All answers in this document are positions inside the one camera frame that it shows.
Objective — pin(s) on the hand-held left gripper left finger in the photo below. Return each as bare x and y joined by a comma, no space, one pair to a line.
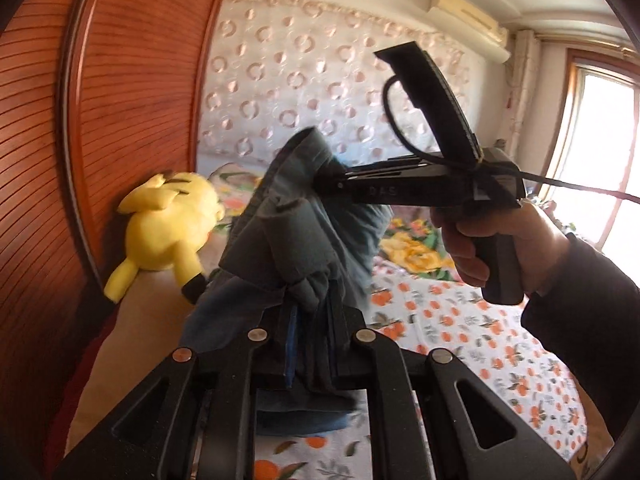
290,365

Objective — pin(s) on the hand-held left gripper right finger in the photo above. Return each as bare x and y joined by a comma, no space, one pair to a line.
345,340

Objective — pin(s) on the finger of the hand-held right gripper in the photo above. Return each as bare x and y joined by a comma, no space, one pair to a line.
332,182

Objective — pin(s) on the grey-blue pants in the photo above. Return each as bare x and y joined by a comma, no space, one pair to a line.
280,240

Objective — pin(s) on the person's right forearm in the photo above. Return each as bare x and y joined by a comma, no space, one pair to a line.
590,320

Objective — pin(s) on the person's right hand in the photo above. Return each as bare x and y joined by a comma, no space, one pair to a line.
542,240

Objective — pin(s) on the floral blanket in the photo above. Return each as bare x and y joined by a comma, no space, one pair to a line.
410,250

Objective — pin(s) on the orange fruit print bedsheet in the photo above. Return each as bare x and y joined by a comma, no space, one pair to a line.
450,320

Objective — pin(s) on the circle patterned curtain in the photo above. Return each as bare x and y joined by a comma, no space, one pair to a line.
280,60

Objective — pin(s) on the white window curtain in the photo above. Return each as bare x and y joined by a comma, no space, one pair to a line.
522,85

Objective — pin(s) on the beige mattress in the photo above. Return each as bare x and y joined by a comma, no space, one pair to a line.
145,350

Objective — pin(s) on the yellow plush toy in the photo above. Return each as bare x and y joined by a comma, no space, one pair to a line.
160,230

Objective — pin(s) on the window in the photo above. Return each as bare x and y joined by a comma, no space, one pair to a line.
595,125

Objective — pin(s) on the wall air conditioner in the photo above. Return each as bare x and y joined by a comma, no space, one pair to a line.
465,15

